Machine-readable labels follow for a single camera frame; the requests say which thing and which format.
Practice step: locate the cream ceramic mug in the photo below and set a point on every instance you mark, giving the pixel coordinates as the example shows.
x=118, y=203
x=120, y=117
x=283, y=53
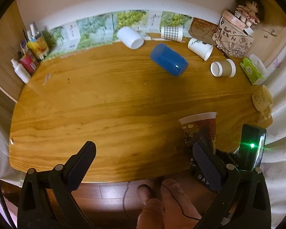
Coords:
x=263, y=101

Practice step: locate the brown cardboard box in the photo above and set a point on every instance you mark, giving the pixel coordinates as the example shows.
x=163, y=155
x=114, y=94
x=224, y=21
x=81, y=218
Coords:
x=202, y=30

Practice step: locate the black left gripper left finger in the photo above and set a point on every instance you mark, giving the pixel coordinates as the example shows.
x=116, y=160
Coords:
x=34, y=209

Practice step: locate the white paper cup green print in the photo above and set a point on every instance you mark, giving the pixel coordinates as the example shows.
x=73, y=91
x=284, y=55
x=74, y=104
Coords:
x=203, y=50

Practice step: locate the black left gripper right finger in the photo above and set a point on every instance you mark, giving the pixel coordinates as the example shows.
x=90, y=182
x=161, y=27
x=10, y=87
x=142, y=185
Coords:
x=242, y=199

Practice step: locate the brown haired rag doll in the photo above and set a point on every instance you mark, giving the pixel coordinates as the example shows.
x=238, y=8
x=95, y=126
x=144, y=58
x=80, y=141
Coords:
x=249, y=12

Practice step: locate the checkered paper cup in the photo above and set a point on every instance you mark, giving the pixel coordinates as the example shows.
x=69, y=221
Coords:
x=173, y=33

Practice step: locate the yellow label spray bottle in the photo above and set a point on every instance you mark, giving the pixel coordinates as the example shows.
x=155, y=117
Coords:
x=37, y=43

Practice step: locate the white lotion bottle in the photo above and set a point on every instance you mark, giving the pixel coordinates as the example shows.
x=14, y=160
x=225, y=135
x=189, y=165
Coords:
x=21, y=72

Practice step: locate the white plastic cup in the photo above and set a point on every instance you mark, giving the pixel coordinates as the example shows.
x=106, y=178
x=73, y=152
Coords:
x=130, y=38

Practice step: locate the letter print tote bag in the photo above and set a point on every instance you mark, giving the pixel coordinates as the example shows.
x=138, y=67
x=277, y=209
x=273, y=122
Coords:
x=231, y=40

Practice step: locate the pink radio box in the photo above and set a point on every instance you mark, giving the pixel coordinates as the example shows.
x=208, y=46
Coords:
x=233, y=20

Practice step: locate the red cosmetic jar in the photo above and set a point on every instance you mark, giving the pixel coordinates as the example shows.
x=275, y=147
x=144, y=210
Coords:
x=28, y=64

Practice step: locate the robot print paper cup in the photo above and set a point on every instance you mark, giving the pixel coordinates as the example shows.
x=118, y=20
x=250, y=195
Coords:
x=199, y=127

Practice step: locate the green tissue pack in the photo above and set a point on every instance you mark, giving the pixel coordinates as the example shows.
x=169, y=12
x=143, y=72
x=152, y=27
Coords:
x=254, y=68

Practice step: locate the brown sleeve paper cup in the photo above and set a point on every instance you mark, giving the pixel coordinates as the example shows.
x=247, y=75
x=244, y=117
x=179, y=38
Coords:
x=224, y=68

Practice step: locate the white curtain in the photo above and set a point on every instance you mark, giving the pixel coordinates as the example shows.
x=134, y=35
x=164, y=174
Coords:
x=274, y=158

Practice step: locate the blue plastic cup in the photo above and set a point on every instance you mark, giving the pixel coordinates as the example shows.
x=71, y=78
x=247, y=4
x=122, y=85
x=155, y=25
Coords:
x=169, y=60

